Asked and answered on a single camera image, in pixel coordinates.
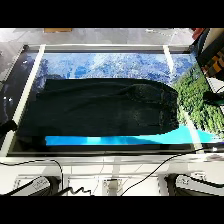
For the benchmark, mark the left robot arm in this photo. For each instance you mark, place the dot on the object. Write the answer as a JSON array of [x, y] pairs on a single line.
[[8, 127]]

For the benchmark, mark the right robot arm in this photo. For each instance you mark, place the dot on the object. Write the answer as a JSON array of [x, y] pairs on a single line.
[[213, 97]]

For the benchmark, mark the heap of clothes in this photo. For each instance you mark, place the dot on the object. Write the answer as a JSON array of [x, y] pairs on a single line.
[[213, 56]]

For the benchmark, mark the dark blue jeans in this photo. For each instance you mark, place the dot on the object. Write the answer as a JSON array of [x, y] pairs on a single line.
[[100, 106]]

